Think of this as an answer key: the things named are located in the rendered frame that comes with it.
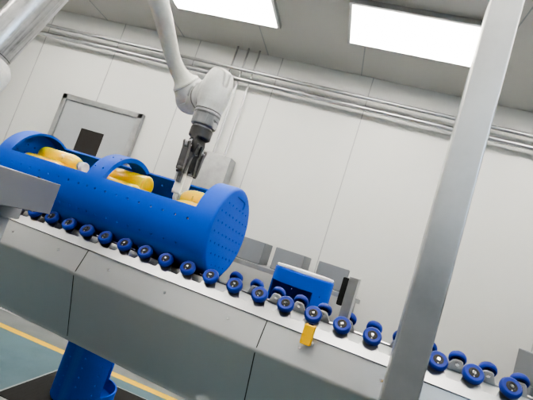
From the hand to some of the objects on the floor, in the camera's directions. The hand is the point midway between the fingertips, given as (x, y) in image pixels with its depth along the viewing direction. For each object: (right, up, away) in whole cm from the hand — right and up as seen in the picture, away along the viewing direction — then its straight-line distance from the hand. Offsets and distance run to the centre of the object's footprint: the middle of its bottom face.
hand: (182, 185), depth 131 cm
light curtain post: (+24, -126, -70) cm, 146 cm away
